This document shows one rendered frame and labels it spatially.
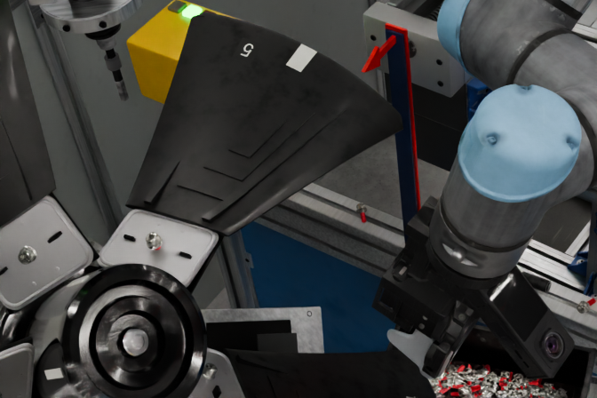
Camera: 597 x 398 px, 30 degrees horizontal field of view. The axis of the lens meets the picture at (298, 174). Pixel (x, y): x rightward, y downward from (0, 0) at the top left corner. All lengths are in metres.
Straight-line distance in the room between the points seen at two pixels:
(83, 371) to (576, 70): 0.42
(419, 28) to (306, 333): 0.50
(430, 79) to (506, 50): 0.59
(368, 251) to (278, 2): 0.93
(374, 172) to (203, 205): 1.74
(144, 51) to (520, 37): 0.60
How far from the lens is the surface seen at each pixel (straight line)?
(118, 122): 1.95
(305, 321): 1.10
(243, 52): 1.05
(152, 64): 1.37
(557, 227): 2.25
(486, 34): 0.90
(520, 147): 0.75
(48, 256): 0.89
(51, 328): 0.84
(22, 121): 0.86
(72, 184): 1.91
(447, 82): 1.46
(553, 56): 0.87
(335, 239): 1.42
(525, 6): 0.90
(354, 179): 2.66
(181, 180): 0.96
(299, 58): 1.05
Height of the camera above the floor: 1.87
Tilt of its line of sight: 44 degrees down
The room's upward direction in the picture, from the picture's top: 10 degrees counter-clockwise
